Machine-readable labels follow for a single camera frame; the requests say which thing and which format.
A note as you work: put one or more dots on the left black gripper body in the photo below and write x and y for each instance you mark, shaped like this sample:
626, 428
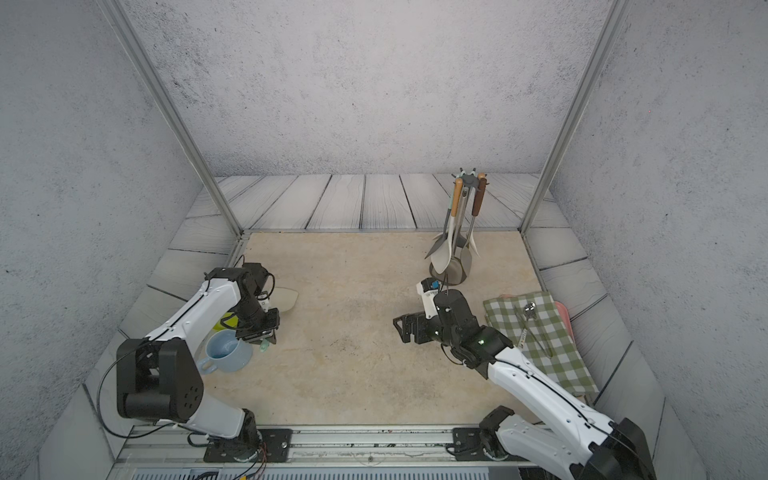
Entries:
261, 325

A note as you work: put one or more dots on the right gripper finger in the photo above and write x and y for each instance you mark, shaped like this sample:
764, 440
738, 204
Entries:
405, 334
406, 321

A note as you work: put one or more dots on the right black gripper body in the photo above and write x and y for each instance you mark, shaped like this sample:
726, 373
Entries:
428, 329

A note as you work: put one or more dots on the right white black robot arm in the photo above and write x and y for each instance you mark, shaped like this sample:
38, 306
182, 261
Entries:
574, 441

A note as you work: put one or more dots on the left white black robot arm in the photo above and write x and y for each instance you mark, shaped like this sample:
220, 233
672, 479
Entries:
158, 377

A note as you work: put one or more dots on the grey utensil rack stand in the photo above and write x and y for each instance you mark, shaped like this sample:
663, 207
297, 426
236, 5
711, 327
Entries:
461, 261

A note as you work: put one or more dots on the lime green bowl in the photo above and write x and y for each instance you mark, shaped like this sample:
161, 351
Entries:
227, 322

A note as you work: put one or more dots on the light blue mug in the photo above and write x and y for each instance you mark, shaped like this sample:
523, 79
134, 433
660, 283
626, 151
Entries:
226, 353

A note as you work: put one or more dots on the metal spoon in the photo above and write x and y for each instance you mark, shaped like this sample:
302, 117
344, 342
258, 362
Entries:
528, 313

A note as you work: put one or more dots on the green checkered cloth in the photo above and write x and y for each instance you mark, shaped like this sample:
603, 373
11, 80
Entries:
554, 353

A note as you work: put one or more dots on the pink plate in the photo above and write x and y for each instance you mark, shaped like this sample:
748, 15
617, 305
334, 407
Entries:
565, 317

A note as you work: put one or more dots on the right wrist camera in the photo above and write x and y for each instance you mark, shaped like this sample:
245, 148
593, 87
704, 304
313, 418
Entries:
427, 289

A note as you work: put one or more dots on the cream spatula light wood handle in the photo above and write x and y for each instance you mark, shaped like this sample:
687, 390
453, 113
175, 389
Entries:
441, 253

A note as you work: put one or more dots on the grey spatula mint handle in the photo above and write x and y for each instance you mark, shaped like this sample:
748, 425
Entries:
438, 241

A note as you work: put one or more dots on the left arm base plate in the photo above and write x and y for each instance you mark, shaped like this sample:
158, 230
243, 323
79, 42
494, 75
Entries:
271, 444

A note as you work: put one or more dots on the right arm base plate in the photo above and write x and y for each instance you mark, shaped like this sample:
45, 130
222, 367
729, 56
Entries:
476, 444

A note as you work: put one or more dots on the aluminium mounting rail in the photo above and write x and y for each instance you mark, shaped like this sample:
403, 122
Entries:
332, 452

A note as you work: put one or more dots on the left aluminium frame post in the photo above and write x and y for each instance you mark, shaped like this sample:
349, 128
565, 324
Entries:
132, 45

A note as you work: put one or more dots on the aluminium frame post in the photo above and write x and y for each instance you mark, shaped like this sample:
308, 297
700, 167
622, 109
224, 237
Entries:
132, 45
611, 27

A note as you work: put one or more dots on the right aluminium frame post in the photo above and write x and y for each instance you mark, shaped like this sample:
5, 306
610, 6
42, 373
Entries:
611, 27

